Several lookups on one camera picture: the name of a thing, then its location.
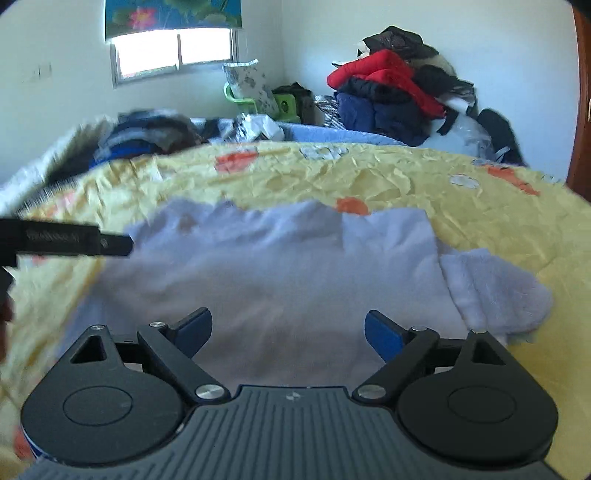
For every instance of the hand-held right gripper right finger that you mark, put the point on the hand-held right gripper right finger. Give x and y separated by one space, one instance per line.
384 333

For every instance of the yellow sheep-print bedsheet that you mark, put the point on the yellow sheep-print bedsheet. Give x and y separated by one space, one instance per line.
461 217

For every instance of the floral roller blind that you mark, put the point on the floral roller blind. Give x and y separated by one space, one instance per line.
184 14

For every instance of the lavender long-sleeve shirt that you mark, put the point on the lavender long-sleeve shirt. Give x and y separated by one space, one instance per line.
277 277

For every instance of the green plastic chair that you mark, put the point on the green plastic chair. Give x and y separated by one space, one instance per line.
231 94

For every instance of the pile of dark clothes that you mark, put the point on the pile of dark clothes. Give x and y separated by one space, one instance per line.
138 134

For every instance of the checkered cloth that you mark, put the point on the checkered cloth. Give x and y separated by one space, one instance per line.
330 110

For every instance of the red jacket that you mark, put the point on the red jacket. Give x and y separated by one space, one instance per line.
374 69

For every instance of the white quilted blanket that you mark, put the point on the white quilted blanket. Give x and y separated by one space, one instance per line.
27 180

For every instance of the black clothes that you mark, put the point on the black clothes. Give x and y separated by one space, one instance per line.
397 39

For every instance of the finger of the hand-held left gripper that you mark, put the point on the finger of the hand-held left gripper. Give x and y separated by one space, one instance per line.
115 244

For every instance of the dark cloth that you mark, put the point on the dark cloth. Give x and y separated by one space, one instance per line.
292 87

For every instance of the green box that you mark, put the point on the green box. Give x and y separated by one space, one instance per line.
286 105

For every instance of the brown wooden door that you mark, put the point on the brown wooden door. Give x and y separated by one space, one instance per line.
582 138

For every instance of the navy jacket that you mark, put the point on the navy jacket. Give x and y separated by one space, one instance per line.
369 110

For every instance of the clear plastic bag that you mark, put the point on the clear plastic bag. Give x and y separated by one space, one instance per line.
466 129

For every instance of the window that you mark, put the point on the window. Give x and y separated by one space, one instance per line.
203 46

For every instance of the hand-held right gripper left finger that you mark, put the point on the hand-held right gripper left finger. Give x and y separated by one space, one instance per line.
194 332

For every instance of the white wall switch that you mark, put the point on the white wall switch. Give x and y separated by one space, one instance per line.
44 70

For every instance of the crumpled white cloth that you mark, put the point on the crumpled white cloth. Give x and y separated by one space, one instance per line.
256 124

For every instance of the grey patterned pillow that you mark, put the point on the grey patterned pillow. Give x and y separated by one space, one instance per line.
251 83

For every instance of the black bag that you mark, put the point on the black bag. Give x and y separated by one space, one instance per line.
496 129

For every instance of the light blue blanket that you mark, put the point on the light blue blanket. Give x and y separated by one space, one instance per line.
314 134

